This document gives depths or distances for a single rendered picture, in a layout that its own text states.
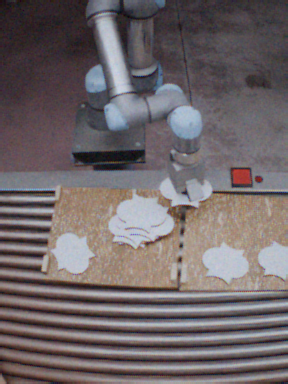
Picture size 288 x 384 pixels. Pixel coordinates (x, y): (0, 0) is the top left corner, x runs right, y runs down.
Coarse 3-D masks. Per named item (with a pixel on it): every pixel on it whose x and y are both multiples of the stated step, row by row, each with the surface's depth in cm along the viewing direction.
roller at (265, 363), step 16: (0, 352) 136; (16, 352) 137; (64, 368) 135; (80, 368) 134; (96, 368) 134; (112, 368) 133; (128, 368) 133; (144, 368) 133; (160, 368) 133; (176, 368) 132; (192, 368) 132; (208, 368) 131; (224, 368) 131; (240, 368) 131; (256, 368) 130; (272, 368) 131
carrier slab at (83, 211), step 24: (72, 192) 169; (96, 192) 168; (120, 192) 168; (144, 192) 167; (72, 216) 163; (96, 216) 163; (48, 240) 158; (96, 240) 158; (168, 240) 156; (96, 264) 153; (120, 264) 152; (144, 264) 152; (168, 264) 151; (168, 288) 148
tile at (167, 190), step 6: (168, 180) 151; (162, 186) 150; (168, 186) 150; (204, 186) 149; (210, 186) 149; (162, 192) 149; (168, 192) 148; (174, 192) 148; (204, 192) 148; (210, 192) 148; (168, 198) 147; (174, 198) 147; (180, 198) 147; (186, 198) 147; (204, 198) 147; (174, 204) 146; (180, 204) 146; (186, 204) 146; (192, 204) 146
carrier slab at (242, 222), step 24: (192, 216) 161; (216, 216) 160; (240, 216) 160; (264, 216) 159; (192, 240) 156; (216, 240) 155; (240, 240) 155; (264, 240) 154; (192, 264) 151; (192, 288) 146; (216, 288) 145; (240, 288) 145; (264, 288) 144
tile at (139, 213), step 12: (120, 204) 159; (132, 204) 158; (144, 204) 158; (156, 204) 158; (120, 216) 156; (132, 216) 156; (144, 216) 156; (156, 216) 155; (132, 228) 154; (144, 228) 153
